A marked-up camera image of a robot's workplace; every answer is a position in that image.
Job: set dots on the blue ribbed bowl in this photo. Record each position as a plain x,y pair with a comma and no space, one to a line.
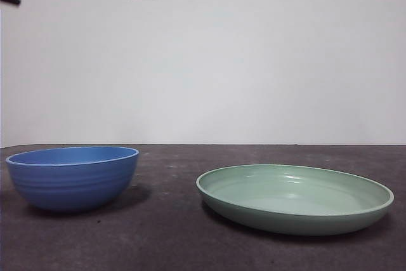
73,185

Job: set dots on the green round plate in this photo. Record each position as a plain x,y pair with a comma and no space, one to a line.
295,217

